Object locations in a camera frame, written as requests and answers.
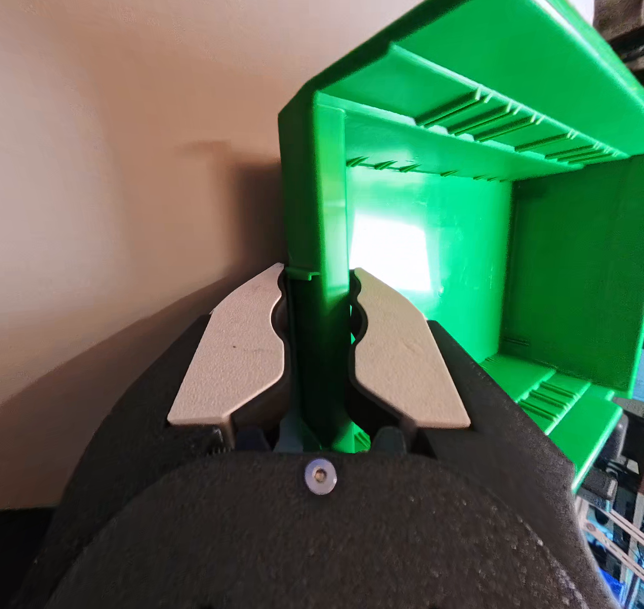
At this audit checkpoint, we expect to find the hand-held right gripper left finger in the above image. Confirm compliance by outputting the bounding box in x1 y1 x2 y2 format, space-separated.
166 263 292 446

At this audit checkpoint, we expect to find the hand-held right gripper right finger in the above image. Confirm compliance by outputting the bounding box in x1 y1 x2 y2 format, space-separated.
346 267 472 433

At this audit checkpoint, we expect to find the green plastic bin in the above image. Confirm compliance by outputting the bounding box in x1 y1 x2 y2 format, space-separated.
278 0 644 494

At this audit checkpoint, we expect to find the black camera rig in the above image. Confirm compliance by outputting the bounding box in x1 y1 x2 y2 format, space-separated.
576 398 644 609

